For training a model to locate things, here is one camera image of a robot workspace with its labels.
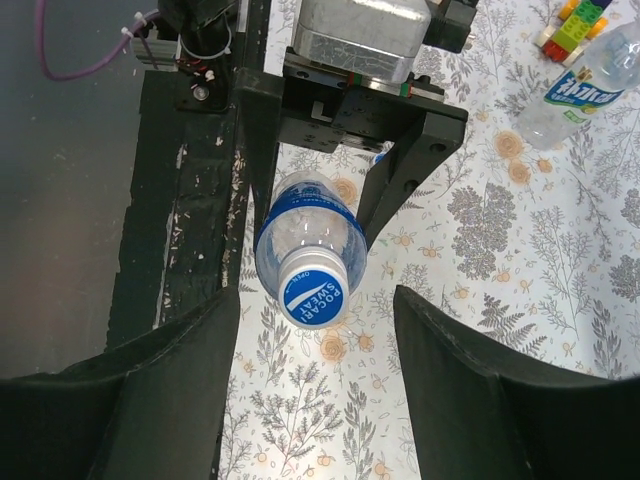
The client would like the blue label water bottle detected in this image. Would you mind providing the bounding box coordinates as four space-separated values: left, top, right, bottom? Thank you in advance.
254 170 367 298

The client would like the white blue label bottle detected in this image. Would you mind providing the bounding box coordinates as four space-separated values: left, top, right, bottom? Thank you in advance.
516 20 639 150

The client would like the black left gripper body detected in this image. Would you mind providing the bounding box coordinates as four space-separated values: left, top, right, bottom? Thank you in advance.
278 52 444 154

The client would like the floral tablecloth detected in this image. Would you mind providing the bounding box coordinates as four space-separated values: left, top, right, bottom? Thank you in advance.
219 1 639 479

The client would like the colourful toy block car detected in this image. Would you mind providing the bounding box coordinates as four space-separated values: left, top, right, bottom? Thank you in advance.
534 0 611 67

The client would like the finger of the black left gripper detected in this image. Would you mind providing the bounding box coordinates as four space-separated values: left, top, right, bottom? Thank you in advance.
357 107 468 243
234 67 284 215

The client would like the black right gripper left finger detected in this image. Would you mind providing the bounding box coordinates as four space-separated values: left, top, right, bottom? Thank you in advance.
1 287 240 479

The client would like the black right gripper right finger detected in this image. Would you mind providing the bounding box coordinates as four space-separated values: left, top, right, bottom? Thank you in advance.
393 286 639 479

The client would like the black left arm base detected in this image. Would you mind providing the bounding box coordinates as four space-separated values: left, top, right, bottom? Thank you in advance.
174 14 233 113

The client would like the blue white cap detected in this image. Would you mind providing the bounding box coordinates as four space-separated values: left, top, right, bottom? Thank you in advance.
277 246 350 329
371 141 394 166

